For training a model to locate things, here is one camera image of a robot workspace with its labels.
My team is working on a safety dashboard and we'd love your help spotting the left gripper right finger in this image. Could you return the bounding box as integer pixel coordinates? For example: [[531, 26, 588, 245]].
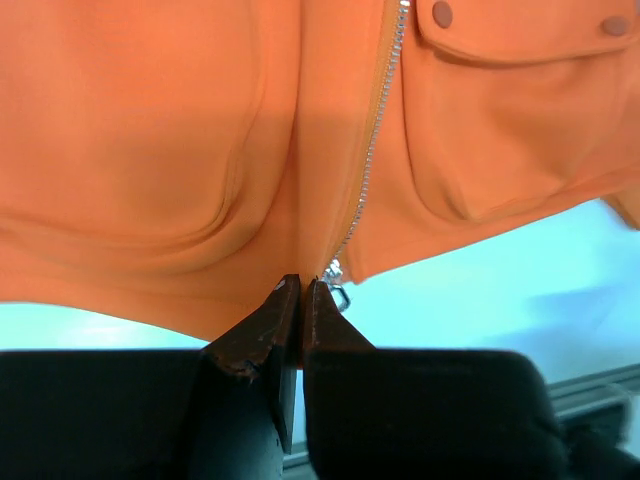
[[303, 281, 639, 479]]

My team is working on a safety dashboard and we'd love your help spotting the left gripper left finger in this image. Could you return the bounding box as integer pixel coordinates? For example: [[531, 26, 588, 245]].
[[1, 275, 300, 479]]

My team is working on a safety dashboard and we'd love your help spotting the orange zip jacket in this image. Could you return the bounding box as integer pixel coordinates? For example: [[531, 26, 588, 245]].
[[1, 1, 639, 340]]

